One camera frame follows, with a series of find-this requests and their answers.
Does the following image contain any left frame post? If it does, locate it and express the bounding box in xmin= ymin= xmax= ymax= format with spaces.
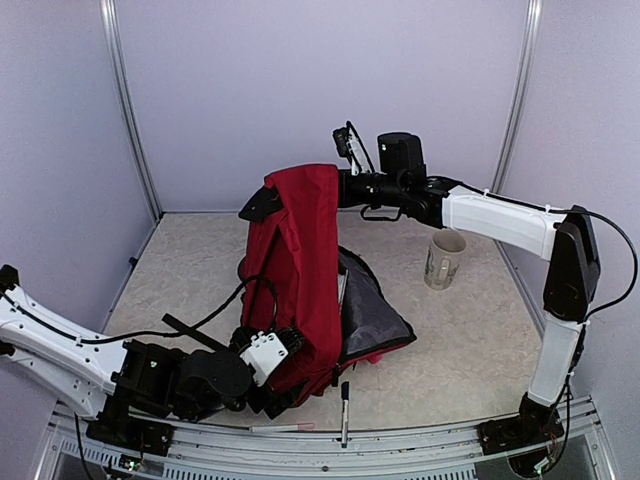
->
xmin=100 ymin=0 xmax=164 ymax=225

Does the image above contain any red student backpack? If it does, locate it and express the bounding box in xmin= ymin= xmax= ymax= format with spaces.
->
xmin=238 ymin=164 xmax=416 ymax=413

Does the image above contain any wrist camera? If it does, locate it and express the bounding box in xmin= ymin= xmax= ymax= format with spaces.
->
xmin=229 ymin=326 xmax=306 ymax=387
xmin=332 ymin=120 xmax=375 ymax=176

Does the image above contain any cream ceramic mug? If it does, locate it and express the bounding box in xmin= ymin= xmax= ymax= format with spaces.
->
xmin=424 ymin=229 xmax=466 ymax=290

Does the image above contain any blue capped marker pen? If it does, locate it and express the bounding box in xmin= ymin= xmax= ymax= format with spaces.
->
xmin=340 ymin=381 xmax=350 ymax=449

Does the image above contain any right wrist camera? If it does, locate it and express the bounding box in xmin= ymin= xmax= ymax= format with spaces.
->
xmin=332 ymin=120 xmax=375 ymax=176

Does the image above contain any white book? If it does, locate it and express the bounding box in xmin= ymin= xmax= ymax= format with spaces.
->
xmin=337 ymin=265 xmax=349 ymax=311

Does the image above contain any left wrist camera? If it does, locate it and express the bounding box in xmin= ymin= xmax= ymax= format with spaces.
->
xmin=229 ymin=326 xmax=306 ymax=387

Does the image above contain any white pen on rail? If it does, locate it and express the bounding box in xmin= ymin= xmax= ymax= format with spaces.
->
xmin=249 ymin=423 xmax=315 ymax=433

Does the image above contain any right frame post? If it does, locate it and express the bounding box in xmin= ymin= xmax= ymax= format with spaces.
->
xmin=491 ymin=0 xmax=543 ymax=193

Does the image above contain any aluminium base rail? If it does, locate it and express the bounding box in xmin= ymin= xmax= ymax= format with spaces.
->
xmin=31 ymin=397 xmax=621 ymax=479

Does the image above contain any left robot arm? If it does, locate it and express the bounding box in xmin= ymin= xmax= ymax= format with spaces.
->
xmin=1 ymin=264 xmax=306 ymax=456

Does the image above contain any frame post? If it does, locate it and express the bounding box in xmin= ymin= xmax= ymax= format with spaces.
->
xmin=491 ymin=0 xmax=543 ymax=193
xmin=100 ymin=0 xmax=164 ymax=225

